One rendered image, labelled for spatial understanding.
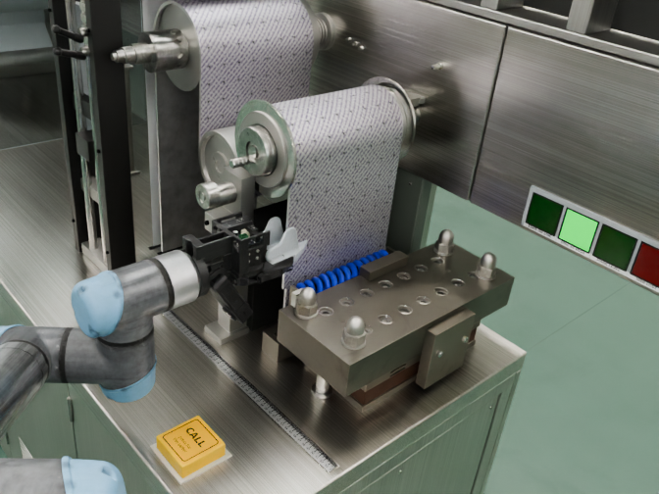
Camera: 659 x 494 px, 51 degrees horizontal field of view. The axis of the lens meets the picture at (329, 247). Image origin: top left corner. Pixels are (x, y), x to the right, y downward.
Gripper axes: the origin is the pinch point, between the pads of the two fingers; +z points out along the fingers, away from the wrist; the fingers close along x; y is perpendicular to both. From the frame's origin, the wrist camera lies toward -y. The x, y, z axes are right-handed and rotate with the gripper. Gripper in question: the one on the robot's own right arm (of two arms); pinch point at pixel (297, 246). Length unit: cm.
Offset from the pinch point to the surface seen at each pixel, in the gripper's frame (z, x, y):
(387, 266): 15.0, -6.4, -5.6
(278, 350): -4.5, -2.1, -17.4
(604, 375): 161, -1, -110
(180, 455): -28.5, -11.5, -17.8
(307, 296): -4.3, -7.7, -3.4
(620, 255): 29.3, -37.1, 7.7
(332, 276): 5.5, -3.0, -6.1
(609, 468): 120, -25, -110
